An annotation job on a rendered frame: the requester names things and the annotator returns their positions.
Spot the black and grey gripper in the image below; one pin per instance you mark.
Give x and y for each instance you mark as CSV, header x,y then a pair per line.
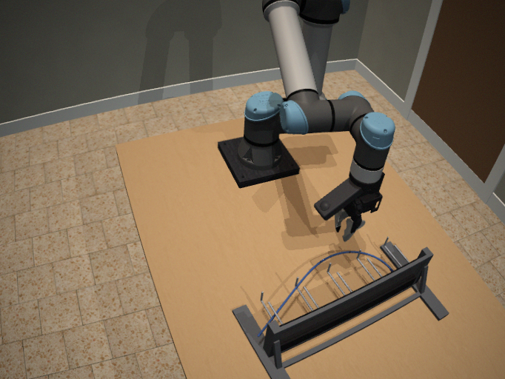
x,y
363,203

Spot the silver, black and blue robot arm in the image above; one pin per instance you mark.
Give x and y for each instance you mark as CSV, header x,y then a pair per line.
x,y
305,112

